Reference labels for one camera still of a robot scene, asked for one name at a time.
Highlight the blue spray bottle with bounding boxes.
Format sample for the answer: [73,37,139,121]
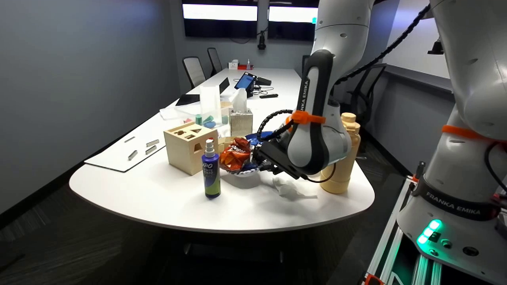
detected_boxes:
[201,140,220,199]

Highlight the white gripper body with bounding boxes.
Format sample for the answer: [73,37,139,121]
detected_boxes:
[253,143,304,180]

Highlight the wall monitor screens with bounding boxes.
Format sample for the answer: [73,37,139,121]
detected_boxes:
[180,0,320,42]

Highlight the white crumpled wrapper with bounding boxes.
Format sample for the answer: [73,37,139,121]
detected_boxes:
[272,178,315,202]

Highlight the tan insulated water bottle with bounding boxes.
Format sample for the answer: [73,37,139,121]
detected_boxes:
[318,112,363,197]

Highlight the black office chair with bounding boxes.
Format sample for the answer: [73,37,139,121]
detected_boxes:
[182,56,206,88]

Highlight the wooden shape sorter cube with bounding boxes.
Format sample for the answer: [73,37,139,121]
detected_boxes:
[163,124,217,176]

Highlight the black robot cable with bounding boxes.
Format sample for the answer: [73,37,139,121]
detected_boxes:
[255,4,434,184]

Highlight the robot base stand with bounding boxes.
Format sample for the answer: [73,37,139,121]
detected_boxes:
[361,170,507,285]

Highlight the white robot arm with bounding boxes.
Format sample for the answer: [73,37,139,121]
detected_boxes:
[260,0,507,285]

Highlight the white ruler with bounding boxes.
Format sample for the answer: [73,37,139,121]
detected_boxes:
[85,129,165,173]

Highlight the black laptop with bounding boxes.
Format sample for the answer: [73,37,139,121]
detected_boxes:
[176,78,230,107]

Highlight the clear plastic bag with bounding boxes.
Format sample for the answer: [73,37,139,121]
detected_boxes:
[199,86,222,124]

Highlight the red snack bag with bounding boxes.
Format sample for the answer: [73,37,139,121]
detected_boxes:
[218,138,252,173]

